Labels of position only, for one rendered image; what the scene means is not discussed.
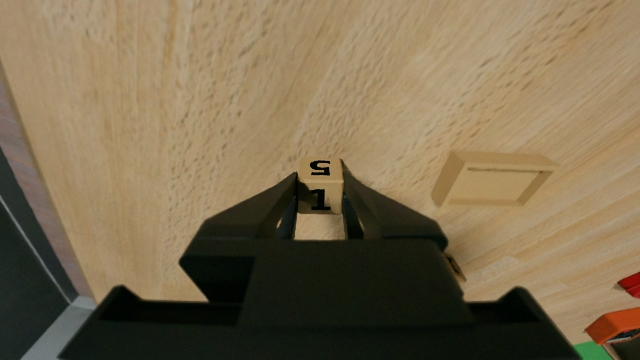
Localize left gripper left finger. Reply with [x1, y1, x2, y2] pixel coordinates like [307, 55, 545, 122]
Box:
[192, 172, 298, 239]

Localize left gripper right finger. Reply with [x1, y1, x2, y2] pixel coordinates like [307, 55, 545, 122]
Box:
[342, 172, 449, 254]

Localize tan shallow wooden tray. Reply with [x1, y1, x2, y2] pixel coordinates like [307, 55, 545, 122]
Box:
[432, 149, 564, 209]

